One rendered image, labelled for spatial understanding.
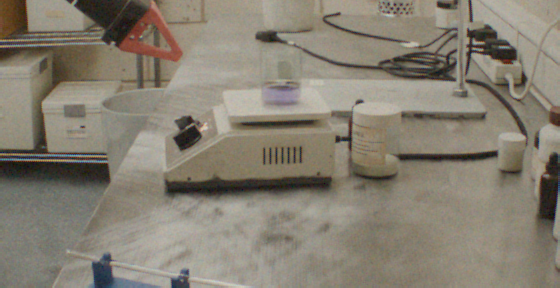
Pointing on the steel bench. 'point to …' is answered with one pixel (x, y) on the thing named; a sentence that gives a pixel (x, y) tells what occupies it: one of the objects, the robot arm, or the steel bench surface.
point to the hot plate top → (240, 106)
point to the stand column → (461, 36)
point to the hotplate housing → (257, 155)
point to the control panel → (197, 142)
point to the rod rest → (103, 277)
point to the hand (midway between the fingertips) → (175, 53)
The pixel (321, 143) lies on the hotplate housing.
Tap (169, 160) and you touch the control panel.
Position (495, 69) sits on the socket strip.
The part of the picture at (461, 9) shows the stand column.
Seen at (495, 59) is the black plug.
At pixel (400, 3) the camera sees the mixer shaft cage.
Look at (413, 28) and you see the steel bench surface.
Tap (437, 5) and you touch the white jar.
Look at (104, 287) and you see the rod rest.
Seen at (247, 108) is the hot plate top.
